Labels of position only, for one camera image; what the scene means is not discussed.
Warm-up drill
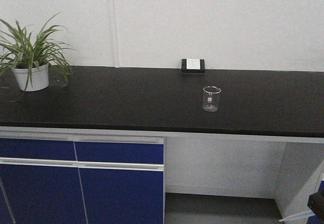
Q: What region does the blue right drawer front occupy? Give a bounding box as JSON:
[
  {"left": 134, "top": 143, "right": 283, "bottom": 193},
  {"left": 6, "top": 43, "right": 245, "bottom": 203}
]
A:
[{"left": 75, "top": 142, "right": 164, "bottom": 164}]

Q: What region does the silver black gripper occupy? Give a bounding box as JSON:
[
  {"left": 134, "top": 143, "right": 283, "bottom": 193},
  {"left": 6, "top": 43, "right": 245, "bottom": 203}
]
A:
[{"left": 307, "top": 193, "right": 323, "bottom": 224}]

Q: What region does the blue right cabinet door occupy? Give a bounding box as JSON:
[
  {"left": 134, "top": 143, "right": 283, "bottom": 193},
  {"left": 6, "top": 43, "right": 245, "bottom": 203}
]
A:
[{"left": 80, "top": 168, "right": 164, "bottom": 223}]

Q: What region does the clear glass beaker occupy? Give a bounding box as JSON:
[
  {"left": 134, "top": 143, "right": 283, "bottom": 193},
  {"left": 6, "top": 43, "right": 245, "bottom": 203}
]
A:
[{"left": 202, "top": 86, "right": 222, "bottom": 112}]

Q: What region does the white socket in black box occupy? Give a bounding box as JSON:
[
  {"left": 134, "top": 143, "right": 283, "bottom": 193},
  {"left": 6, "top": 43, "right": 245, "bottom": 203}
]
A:
[{"left": 181, "top": 59, "right": 205, "bottom": 74}]

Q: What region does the blue left drawer front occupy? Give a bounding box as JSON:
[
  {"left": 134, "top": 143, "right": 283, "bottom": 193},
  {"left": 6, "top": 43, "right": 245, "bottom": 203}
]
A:
[{"left": 1, "top": 139, "right": 75, "bottom": 161}]

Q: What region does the green spider plant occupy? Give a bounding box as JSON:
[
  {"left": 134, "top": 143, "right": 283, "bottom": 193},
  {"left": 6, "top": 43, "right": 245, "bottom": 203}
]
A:
[{"left": 1, "top": 14, "right": 72, "bottom": 102}]

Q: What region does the white plant pot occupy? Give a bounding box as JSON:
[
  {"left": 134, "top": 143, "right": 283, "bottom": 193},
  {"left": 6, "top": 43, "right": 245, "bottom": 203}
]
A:
[{"left": 12, "top": 64, "right": 49, "bottom": 92}]

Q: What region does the blue drawer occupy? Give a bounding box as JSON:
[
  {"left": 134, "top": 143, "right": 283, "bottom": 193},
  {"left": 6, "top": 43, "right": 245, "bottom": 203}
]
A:
[
  {"left": 75, "top": 142, "right": 164, "bottom": 164},
  {"left": 1, "top": 139, "right": 75, "bottom": 161}
]

